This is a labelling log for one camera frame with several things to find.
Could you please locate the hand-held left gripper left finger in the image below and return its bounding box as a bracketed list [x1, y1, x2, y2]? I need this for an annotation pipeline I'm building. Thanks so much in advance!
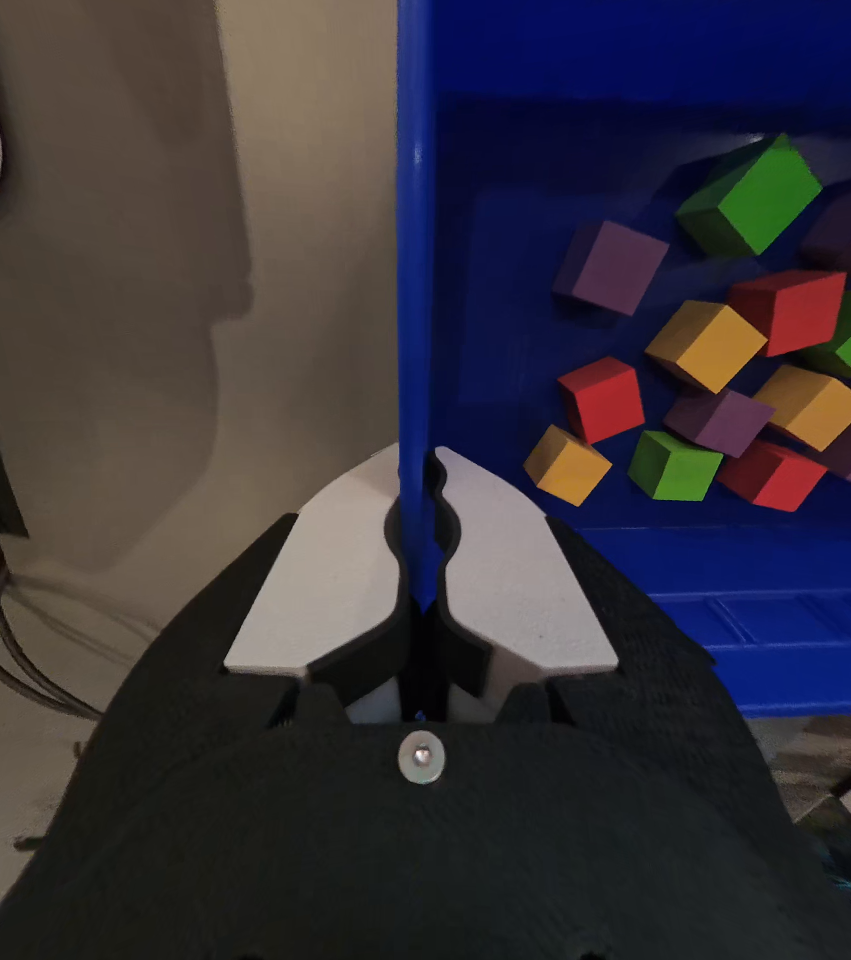
[225, 443, 411, 681]

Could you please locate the blue plastic bin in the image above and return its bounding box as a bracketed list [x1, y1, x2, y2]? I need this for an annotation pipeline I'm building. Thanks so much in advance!
[397, 0, 851, 717]

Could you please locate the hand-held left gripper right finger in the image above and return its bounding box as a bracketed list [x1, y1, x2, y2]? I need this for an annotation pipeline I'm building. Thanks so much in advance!
[433, 449, 619, 674]

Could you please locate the pile of coloured wooden cubes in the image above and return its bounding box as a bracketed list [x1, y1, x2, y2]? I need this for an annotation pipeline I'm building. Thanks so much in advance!
[523, 134, 851, 513]

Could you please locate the black cable bundle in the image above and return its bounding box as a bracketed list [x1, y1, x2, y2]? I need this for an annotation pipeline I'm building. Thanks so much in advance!
[0, 568, 105, 723]

